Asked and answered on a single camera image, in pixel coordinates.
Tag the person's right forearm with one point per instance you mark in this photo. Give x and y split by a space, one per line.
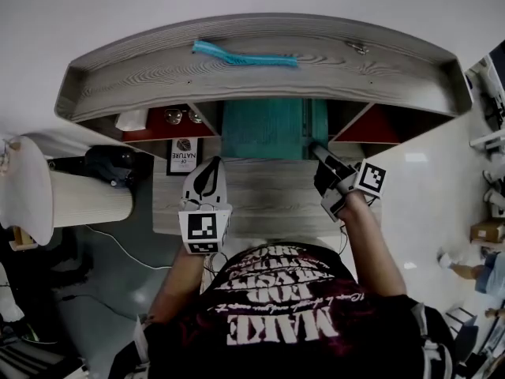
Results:
375 251

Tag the teal fabric strip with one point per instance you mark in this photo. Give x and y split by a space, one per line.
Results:
244 58

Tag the grey wooden shelf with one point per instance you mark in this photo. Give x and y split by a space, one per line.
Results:
158 81

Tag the black bag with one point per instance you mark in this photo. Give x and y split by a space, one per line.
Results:
108 164

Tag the cardboard box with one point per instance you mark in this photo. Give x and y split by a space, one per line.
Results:
489 231

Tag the folding stool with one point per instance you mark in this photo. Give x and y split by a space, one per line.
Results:
461 318

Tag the white crumpled tissue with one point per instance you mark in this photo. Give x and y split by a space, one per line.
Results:
130 120

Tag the small metal clip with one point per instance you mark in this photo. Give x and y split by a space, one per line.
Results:
357 47

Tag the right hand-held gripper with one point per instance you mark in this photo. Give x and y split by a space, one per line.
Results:
369 178

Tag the person's left forearm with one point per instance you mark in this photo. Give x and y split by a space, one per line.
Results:
173 286

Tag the white side shelf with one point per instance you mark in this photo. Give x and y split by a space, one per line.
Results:
489 138

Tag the black framed leaf picture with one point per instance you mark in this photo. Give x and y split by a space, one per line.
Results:
184 156

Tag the white pleated lamp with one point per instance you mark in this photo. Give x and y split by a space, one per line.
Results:
87 200

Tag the white plastic bag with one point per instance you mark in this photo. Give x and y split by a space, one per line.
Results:
8 294

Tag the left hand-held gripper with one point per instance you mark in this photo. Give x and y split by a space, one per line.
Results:
203 227

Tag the eyeglasses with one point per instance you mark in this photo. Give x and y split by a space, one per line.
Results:
173 116

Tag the black printed t-shirt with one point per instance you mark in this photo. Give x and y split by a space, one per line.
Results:
300 330

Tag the white shoes pair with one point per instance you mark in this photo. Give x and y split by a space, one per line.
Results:
495 196

